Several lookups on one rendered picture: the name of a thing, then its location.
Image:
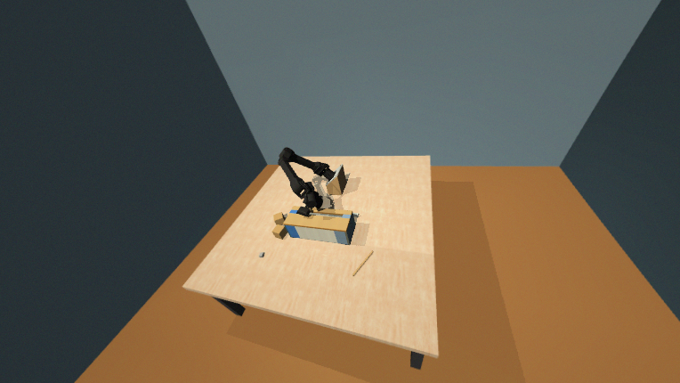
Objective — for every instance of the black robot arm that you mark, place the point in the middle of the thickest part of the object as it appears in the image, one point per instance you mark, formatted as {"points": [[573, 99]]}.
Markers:
{"points": [[297, 184]]}

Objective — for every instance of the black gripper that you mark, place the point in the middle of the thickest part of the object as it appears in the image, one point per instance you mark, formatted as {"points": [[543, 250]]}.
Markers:
{"points": [[305, 211]]}

